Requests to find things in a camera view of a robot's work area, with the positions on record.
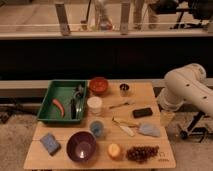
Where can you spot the small blue cup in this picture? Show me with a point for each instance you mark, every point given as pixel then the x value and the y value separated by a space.
pixel 97 128

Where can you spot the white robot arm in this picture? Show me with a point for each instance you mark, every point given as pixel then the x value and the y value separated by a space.
pixel 185 84

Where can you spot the black brush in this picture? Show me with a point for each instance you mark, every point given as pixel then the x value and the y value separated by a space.
pixel 73 108

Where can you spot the bunch of dark grapes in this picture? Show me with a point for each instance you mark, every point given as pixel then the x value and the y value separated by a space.
pixel 141 154

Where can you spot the red chili pepper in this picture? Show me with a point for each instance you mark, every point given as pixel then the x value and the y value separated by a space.
pixel 59 106

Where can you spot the white plastic cup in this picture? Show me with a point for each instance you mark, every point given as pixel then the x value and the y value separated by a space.
pixel 95 105

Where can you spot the small metal fork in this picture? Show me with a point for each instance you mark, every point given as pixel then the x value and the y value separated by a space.
pixel 121 104

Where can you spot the blue sponge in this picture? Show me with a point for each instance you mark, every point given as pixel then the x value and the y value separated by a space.
pixel 50 144

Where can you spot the light blue cloth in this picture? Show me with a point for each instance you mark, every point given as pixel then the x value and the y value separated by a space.
pixel 149 130

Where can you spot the white handled knife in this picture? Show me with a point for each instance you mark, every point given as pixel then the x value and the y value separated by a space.
pixel 126 129

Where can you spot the small metal cup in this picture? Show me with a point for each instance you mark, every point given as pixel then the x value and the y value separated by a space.
pixel 124 89

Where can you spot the green plastic tray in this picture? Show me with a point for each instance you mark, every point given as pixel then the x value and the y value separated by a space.
pixel 62 90

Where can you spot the purple bowl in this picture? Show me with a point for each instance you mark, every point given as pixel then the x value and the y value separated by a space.
pixel 81 146

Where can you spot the black rectangular box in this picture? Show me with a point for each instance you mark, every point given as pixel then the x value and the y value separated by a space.
pixel 143 112

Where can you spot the orange fruit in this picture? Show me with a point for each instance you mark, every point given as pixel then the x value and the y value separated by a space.
pixel 114 151

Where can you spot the red bowl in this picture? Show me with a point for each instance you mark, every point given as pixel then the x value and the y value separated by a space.
pixel 98 85

